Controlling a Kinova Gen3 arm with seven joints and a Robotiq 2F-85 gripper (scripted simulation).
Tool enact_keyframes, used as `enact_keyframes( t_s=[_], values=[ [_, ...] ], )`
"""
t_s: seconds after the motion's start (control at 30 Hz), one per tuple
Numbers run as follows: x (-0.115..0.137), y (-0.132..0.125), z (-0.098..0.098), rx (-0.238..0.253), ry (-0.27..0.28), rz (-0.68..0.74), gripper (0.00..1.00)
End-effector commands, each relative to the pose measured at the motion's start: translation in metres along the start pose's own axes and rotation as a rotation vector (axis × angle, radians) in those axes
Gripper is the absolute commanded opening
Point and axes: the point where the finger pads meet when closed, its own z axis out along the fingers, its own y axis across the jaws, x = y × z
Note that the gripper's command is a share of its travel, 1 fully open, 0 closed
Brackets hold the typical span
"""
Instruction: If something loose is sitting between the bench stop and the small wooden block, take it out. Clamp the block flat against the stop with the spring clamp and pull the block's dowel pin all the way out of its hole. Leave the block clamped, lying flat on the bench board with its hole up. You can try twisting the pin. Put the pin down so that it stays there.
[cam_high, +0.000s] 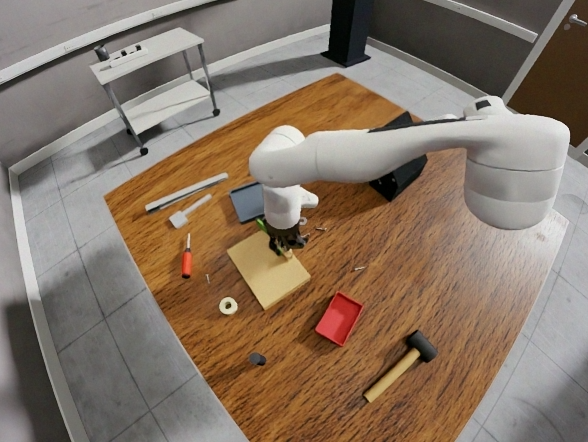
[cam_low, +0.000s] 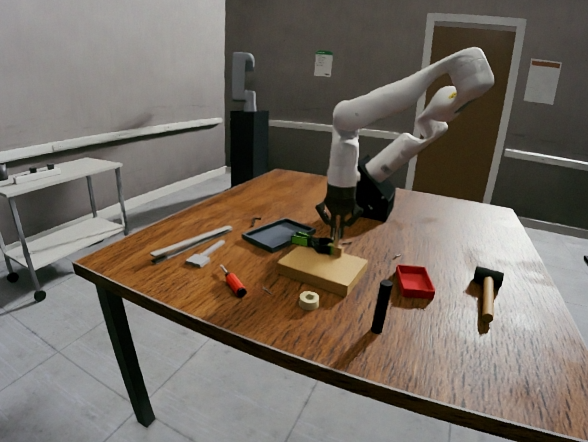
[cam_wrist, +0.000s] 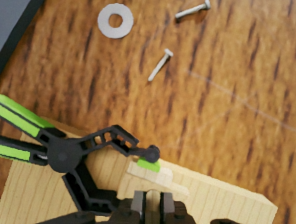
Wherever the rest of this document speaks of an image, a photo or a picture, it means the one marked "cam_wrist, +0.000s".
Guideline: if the small grey nail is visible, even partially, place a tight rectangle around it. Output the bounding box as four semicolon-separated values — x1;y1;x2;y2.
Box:
176;0;211;18
148;49;174;81

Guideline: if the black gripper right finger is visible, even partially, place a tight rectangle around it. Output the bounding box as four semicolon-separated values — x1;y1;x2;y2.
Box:
159;192;241;224

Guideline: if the pale wooden board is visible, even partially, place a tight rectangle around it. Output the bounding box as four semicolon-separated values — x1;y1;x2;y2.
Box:
0;116;278;224

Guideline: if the black and green spring clamp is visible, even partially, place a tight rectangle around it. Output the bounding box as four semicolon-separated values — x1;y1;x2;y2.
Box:
0;95;161;217

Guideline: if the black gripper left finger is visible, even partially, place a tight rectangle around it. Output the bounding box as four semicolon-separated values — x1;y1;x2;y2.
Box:
35;190;146;224

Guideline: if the grey flat washer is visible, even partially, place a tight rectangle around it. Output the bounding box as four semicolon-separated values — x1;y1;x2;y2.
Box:
98;3;134;39

